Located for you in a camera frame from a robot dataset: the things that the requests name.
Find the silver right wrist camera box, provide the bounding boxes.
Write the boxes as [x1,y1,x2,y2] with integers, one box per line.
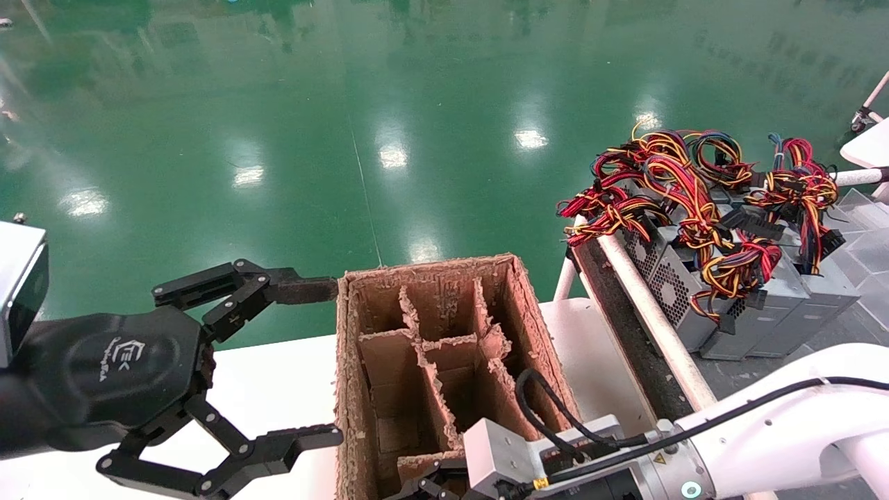
[463,415,558,500]

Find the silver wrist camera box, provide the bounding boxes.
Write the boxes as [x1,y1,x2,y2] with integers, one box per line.
[463,415,558,500]
[0,221,51,369]

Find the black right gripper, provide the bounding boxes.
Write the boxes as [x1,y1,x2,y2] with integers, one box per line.
[392,467,650,500]

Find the white side table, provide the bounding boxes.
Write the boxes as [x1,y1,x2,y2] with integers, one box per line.
[839,118,889,167]

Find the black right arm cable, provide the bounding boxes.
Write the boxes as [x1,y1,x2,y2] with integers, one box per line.
[514,368,889,460]

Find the white pipe rack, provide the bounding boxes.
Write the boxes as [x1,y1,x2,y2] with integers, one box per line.
[851,69,889,134]

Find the white pipe table leg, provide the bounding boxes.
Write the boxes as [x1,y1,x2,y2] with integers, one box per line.
[554,258,579,301]

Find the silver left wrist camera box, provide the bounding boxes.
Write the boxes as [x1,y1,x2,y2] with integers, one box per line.
[0,221,51,369]

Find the worn cardboard box with dividers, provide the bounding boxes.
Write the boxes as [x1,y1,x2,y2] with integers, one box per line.
[335,253,591,500]

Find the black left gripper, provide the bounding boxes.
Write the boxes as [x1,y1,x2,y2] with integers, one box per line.
[24,308,344,499]

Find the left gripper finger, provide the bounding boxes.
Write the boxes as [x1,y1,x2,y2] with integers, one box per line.
[153,259,340,343]

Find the grey power supply colourful cables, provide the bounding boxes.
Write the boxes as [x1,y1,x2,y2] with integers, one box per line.
[653,236,810,362]
[747,132,848,275]
[556,125,720,285]
[747,257,862,360]

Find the clear acrylic box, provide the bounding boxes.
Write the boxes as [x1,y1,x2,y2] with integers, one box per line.
[830,187,889,233]
[840,226,889,278]

